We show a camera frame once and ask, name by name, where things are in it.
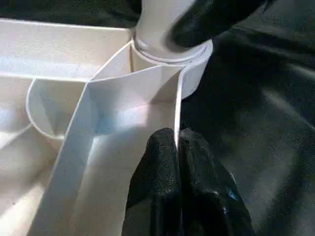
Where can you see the white plastic table leg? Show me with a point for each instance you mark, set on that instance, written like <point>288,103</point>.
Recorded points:
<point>162,29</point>

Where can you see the black mat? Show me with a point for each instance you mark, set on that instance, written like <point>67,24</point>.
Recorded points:
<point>266,123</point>

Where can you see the white plastic table top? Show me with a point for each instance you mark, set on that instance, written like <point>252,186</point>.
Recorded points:
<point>74,123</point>

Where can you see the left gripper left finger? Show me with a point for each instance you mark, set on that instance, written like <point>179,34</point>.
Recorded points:
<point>155,191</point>

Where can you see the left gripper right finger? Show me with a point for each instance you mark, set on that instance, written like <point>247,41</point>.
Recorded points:
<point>211,196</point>

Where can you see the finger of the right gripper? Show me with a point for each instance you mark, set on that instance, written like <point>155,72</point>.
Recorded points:
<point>211,19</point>

